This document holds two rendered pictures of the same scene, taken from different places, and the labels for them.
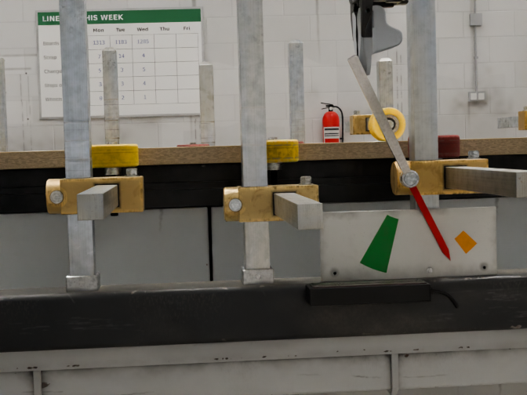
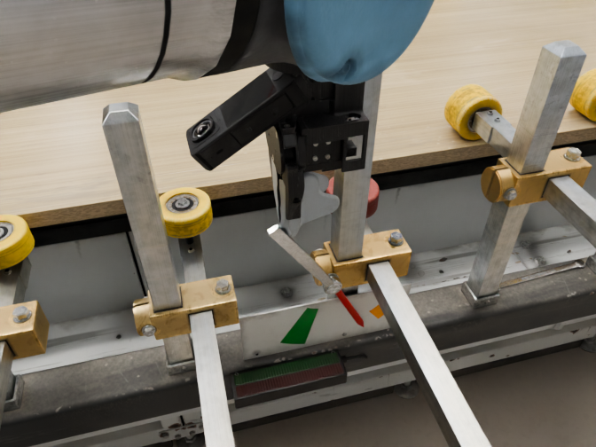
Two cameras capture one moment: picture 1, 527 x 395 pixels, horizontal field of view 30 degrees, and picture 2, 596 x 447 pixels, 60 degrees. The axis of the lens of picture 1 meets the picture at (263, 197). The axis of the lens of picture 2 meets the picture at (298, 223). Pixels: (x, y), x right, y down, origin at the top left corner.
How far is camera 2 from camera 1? 106 cm
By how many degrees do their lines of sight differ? 39
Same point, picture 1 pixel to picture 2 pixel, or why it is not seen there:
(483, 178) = (422, 379)
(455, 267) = (366, 328)
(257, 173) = (168, 299)
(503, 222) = (401, 205)
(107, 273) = (38, 294)
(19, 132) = not seen: outside the picture
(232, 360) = not seen: hidden behind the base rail
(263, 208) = (180, 327)
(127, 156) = (16, 254)
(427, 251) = (343, 324)
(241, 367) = not seen: hidden behind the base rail
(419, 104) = (347, 215)
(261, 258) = (184, 354)
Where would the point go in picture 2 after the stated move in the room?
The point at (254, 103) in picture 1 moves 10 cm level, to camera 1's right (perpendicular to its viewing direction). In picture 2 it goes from (152, 243) to (239, 233)
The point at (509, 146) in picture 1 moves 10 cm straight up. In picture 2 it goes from (419, 160) to (430, 106)
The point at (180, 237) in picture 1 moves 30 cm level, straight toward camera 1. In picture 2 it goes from (103, 258) to (97, 419)
